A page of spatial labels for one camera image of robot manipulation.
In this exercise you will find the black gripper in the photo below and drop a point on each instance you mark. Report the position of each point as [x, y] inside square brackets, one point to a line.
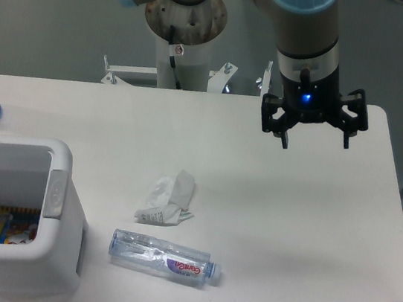
[308, 99]

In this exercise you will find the white tissue wrapper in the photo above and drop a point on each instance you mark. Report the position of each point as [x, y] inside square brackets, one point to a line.
[168, 202]

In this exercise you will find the crushed clear plastic bottle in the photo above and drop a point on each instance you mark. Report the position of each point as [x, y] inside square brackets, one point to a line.
[162, 258]

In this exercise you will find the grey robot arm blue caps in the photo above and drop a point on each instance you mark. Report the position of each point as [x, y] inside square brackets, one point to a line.
[306, 34]

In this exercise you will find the white plastic trash can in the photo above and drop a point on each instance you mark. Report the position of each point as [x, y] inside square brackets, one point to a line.
[42, 223]

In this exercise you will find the colourful snack wrapper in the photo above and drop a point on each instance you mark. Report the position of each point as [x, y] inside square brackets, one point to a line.
[18, 225]

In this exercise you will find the white metal base frame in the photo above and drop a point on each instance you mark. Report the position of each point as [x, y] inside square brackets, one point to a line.
[219, 81]

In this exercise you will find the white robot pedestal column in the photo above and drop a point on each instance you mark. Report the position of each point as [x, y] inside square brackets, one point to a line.
[183, 40]

